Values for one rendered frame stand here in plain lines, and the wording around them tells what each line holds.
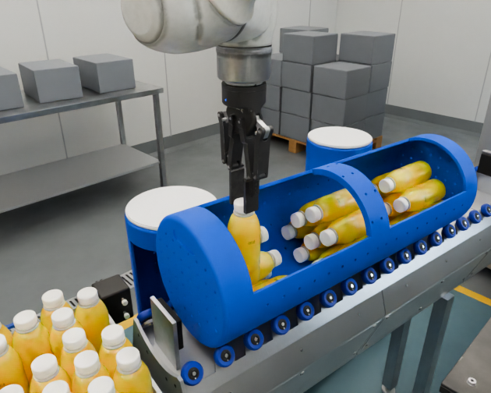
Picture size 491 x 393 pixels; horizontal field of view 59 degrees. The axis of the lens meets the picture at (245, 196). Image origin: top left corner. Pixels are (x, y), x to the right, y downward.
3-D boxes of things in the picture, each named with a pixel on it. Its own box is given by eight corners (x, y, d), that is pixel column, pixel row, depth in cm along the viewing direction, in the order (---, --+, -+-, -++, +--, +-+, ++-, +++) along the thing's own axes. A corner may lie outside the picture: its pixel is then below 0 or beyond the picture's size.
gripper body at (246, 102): (277, 82, 72) (275, 136, 76) (246, 74, 78) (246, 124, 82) (240, 88, 68) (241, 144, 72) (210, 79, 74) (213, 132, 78)
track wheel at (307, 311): (311, 297, 101) (306, 298, 103) (297, 305, 99) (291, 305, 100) (319, 316, 101) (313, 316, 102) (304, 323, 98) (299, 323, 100)
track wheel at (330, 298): (333, 285, 105) (328, 285, 107) (320, 292, 103) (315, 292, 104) (340, 302, 105) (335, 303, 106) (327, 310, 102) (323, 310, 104)
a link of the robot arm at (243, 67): (249, 40, 76) (249, 75, 79) (204, 44, 71) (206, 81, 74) (284, 45, 69) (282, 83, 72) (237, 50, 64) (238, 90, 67)
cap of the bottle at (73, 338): (60, 350, 76) (58, 342, 76) (67, 334, 80) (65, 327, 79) (83, 350, 77) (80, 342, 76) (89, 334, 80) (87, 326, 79)
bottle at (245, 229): (222, 274, 92) (220, 205, 85) (250, 266, 95) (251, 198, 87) (236, 292, 87) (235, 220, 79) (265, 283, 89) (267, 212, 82)
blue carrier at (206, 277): (465, 237, 132) (489, 149, 119) (226, 378, 85) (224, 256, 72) (387, 202, 152) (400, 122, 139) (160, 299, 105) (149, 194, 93)
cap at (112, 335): (128, 334, 80) (128, 327, 79) (116, 349, 77) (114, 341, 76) (111, 329, 81) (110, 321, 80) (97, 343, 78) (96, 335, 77)
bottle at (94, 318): (97, 375, 92) (84, 314, 85) (77, 360, 95) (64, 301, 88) (121, 355, 97) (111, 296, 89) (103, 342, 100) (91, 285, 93)
